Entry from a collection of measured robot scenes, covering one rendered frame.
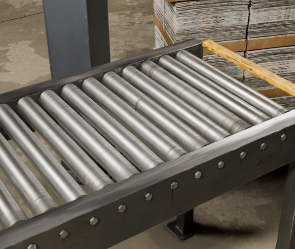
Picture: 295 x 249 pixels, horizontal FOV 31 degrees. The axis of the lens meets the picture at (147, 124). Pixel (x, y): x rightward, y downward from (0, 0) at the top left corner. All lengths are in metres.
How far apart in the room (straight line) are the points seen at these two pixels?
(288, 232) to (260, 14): 0.89
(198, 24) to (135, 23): 2.01
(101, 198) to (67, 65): 1.14
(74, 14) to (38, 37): 1.85
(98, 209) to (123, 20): 3.11
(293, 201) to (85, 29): 1.00
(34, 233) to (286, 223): 0.83
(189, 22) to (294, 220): 0.85
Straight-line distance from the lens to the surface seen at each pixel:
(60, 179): 1.15
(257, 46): 2.18
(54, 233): 1.05
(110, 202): 1.08
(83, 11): 2.02
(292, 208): 1.57
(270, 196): 2.38
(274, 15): 2.16
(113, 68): 1.57
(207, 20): 2.05
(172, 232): 2.16
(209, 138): 1.29
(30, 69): 3.43
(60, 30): 2.10
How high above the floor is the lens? 1.50
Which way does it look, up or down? 33 degrees down
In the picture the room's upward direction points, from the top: 1 degrees counter-clockwise
